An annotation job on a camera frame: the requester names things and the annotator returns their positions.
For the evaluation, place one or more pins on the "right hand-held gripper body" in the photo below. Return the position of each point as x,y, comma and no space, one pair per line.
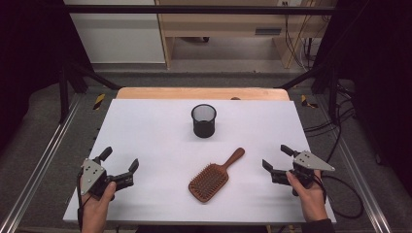
304,168

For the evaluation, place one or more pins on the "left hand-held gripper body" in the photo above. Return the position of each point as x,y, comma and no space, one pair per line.
92,176

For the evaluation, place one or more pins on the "brown wooden hairbrush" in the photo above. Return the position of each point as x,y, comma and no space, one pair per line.
210,181

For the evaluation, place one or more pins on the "black mesh pen cup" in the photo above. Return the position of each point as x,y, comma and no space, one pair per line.
203,124

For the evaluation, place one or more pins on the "person's left hand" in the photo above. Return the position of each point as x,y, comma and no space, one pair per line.
97,207

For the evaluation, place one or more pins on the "person's right hand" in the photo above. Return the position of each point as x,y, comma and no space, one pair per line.
307,200

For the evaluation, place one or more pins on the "white board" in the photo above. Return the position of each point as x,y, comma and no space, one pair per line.
145,145

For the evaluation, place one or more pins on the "yellow black tape mark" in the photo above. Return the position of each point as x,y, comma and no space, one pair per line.
305,101
99,101

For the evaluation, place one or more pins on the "black metal stand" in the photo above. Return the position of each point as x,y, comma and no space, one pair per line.
63,93
332,93

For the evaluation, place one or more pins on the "light wooden table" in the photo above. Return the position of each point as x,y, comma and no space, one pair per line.
194,93

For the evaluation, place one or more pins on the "white cabinet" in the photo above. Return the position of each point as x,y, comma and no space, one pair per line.
120,39

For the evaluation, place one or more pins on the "black curtain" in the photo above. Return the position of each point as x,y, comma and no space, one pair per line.
29,64
382,81

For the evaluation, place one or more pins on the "wooden desk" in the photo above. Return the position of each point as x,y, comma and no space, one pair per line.
226,24

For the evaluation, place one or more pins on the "black horizontal bar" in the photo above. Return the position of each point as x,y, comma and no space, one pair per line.
194,9

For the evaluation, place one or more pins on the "aluminium floor rail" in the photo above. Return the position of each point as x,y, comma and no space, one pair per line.
359,181
42,161

